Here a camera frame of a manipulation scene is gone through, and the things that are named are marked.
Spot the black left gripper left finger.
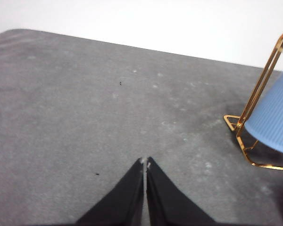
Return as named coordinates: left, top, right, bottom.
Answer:
left=75, top=157, right=145, bottom=226

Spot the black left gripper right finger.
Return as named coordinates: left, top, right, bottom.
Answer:
left=145, top=156, right=219, bottom=226

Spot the blue ribbed cup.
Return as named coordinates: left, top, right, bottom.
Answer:
left=244, top=60, right=283, bottom=156

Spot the gold wire cup rack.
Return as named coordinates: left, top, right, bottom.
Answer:
left=223, top=30, right=283, bottom=171

